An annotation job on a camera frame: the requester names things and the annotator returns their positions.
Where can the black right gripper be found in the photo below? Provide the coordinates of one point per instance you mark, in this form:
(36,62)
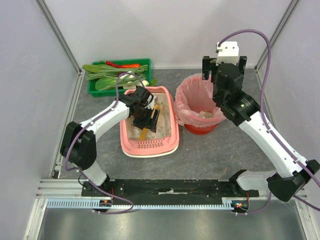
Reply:
(206,66)

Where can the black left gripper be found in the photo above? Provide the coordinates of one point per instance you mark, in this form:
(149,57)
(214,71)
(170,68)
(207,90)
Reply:
(146,122)

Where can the yellow litter scoop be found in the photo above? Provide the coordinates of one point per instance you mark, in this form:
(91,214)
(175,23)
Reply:
(144,131)

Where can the pink litter box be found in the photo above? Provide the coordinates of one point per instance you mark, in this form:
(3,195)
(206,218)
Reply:
(152,147)

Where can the pink plastic bin liner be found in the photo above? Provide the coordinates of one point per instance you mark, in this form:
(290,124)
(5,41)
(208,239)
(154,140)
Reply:
(192,96)

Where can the clumped litter lump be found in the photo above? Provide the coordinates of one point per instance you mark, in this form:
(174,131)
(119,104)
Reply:
(206,115)

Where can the red trash bin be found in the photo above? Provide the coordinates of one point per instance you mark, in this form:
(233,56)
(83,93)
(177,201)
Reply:
(201,128)

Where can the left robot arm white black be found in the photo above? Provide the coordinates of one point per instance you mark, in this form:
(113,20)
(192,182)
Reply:
(79,144)

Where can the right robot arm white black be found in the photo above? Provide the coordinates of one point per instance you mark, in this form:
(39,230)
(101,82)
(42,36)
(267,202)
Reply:
(292,170)

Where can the cat litter pellets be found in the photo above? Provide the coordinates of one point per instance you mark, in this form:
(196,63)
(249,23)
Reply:
(163,126)

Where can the white radish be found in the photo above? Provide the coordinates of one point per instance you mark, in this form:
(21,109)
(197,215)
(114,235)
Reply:
(128,77)

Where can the green plastic crate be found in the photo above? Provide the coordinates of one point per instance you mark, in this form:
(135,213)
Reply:
(105,92)

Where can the green leafy vegetables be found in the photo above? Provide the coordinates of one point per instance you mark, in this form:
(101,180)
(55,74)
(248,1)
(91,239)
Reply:
(132,85)

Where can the orange carrot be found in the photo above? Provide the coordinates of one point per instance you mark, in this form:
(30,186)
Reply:
(134,65)

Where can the red chili pepper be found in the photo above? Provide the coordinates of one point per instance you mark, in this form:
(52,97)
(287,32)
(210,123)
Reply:
(112,64)

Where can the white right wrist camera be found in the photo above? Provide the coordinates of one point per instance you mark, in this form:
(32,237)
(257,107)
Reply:
(227,52)

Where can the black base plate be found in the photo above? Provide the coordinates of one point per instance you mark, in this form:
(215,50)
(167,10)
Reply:
(215,188)

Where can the blue-white cable duct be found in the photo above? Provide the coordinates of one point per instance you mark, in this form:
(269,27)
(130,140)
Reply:
(64,203)

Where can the aluminium frame rail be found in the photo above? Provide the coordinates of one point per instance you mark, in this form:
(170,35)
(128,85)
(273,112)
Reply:
(53,186)

